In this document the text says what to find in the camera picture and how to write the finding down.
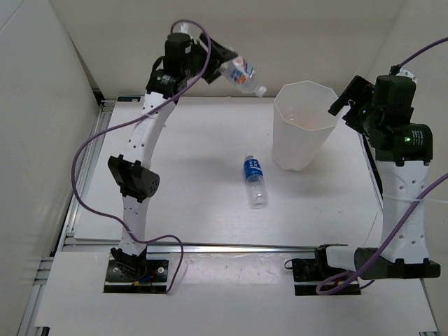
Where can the aluminium table rail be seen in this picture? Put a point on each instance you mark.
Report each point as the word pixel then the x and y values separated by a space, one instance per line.
pixel 83 245
pixel 84 171

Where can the blue corner label left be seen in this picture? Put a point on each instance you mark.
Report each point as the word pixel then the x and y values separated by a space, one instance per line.
pixel 129 99

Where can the clear bottle blue label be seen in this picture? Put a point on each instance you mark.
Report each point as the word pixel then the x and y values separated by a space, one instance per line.
pixel 255 183

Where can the clear bottle orange-blue label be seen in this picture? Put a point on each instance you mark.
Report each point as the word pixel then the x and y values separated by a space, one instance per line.
pixel 243 76

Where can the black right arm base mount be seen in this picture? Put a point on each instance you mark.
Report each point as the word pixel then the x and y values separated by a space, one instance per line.
pixel 309 270

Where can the aluminium left table rail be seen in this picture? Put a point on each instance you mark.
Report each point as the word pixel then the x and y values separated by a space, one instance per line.
pixel 84 171

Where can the white octagonal bin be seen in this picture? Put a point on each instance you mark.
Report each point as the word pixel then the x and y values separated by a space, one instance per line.
pixel 301 123

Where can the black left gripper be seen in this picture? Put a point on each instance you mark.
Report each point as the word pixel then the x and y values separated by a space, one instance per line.
pixel 220 54

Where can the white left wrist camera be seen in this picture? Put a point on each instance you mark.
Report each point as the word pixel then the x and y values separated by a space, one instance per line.
pixel 184 28

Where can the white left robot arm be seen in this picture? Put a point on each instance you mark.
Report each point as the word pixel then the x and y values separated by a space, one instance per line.
pixel 137 183

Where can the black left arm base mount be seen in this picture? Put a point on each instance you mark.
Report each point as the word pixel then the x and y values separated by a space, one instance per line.
pixel 150 279

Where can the aluminium front table rail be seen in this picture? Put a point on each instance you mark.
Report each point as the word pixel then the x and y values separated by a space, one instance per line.
pixel 83 245

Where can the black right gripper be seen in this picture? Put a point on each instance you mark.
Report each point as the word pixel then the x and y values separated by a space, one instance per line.
pixel 359 91

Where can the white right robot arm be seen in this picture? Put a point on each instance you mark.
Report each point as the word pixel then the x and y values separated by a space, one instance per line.
pixel 403 150

